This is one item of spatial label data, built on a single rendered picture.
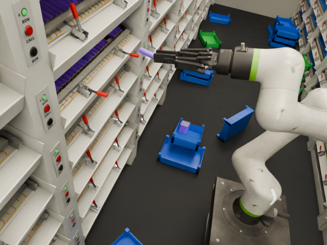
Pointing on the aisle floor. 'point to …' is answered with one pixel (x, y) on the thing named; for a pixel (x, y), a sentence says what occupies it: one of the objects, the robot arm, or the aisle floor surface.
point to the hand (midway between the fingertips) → (165, 56)
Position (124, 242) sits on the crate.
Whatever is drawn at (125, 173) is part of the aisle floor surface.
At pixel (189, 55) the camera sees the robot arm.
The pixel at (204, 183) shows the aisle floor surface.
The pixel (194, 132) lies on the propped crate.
